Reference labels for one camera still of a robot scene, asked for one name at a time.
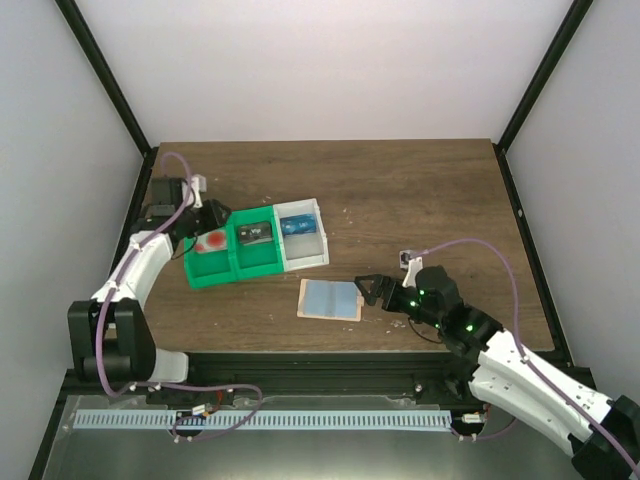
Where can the light blue slotted strip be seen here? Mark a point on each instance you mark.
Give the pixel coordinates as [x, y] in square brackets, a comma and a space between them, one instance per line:
[374, 420]

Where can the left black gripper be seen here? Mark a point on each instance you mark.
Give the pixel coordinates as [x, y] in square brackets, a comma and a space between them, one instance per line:
[215, 218]

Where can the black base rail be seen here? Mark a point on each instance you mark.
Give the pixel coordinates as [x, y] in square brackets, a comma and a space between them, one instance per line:
[430, 378]

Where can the right black frame post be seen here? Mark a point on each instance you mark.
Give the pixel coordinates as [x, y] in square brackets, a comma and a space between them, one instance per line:
[562, 38]

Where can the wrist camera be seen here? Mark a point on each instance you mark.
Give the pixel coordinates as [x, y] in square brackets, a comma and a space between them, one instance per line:
[411, 262]
[192, 192]

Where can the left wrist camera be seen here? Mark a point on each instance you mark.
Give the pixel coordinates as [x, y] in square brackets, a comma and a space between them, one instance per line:
[192, 192]

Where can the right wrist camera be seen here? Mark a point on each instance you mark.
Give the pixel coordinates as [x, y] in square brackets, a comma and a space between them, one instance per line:
[411, 262]

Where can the blue vip card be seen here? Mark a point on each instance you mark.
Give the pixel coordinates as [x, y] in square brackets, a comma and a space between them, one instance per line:
[298, 224]

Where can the black frame post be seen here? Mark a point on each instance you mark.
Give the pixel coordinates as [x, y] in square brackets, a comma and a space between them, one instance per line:
[562, 38]
[93, 53]

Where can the white plastic bin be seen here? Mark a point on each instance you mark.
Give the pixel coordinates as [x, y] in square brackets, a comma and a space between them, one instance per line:
[301, 252]

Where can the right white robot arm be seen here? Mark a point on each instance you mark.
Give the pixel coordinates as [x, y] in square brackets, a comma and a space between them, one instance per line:
[601, 435]

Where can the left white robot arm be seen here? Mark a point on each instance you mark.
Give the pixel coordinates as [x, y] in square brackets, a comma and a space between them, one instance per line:
[111, 341]

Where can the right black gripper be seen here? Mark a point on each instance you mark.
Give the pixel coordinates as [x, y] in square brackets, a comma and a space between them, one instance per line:
[381, 282]

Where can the green plastic bin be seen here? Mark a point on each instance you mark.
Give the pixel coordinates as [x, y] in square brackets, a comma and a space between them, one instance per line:
[256, 259]
[210, 269]

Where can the left black frame post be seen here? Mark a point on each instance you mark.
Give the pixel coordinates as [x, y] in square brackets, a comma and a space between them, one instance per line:
[93, 53]

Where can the black vip card in bin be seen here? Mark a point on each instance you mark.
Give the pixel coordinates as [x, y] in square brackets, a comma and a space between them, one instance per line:
[254, 233]

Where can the beige card holder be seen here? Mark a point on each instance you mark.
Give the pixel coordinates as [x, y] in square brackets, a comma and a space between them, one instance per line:
[329, 300]

